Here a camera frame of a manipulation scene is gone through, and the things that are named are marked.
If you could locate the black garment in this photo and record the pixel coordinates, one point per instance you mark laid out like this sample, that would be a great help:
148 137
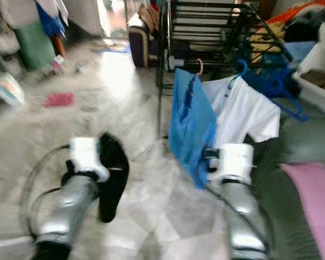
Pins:
114 179

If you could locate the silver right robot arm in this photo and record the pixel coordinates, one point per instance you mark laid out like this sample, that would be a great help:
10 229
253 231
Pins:
244 216

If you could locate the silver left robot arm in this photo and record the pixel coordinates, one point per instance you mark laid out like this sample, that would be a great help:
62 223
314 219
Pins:
70 206

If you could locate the pink hanger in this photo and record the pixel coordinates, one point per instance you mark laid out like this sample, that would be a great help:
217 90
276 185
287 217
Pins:
201 67

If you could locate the blue shirt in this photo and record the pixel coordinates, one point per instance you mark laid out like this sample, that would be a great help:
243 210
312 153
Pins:
192 127

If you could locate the white shirt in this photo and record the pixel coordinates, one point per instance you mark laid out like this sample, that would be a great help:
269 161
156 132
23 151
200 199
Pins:
244 111

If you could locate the grey-green sofa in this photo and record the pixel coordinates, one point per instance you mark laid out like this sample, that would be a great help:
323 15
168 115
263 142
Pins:
303 143

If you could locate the dark blue bag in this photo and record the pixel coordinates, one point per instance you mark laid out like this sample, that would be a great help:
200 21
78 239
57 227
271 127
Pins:
273 76

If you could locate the pink mat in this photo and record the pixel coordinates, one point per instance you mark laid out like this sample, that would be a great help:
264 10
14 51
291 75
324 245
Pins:
314 206

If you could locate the white storage box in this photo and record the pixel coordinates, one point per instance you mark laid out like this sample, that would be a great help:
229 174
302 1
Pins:
314 100

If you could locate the mustard yellow cloth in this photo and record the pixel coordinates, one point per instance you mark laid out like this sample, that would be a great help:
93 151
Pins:
265 40

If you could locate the dark purple armchair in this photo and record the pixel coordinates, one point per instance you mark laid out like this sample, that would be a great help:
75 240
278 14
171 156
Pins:
143 46

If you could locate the black drying rack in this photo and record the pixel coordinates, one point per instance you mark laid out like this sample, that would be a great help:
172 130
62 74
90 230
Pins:
163 32

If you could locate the printed white carton bag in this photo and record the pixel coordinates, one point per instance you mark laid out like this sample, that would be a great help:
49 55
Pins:
8 89

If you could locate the white stick with black tip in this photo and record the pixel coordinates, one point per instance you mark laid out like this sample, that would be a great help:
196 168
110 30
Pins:
11 242

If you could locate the blue floor mat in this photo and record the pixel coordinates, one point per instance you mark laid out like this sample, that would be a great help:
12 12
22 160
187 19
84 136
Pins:
111 49

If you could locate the white drawer storage rack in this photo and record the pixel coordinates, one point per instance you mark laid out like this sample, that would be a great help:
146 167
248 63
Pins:
2 43

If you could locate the red floor cloth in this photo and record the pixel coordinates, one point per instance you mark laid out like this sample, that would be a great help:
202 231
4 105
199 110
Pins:
59 99

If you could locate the orange cloth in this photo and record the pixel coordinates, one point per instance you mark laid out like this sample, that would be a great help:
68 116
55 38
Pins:
298 11

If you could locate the small pink bottle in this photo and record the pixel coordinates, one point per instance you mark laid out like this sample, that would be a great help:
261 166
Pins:
58 65

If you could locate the green bin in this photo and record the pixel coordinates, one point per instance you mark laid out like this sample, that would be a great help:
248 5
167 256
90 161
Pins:
35 46

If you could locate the dark blue hanging cloth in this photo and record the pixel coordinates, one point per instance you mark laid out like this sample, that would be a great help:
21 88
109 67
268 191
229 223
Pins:
51 21

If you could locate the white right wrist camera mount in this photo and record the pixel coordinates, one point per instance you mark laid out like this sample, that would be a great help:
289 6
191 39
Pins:
234 161

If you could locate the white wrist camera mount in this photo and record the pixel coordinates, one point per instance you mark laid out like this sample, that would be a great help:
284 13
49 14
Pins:
86 154
234 161

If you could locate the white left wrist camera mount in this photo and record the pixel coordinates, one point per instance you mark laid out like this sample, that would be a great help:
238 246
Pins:
86 154

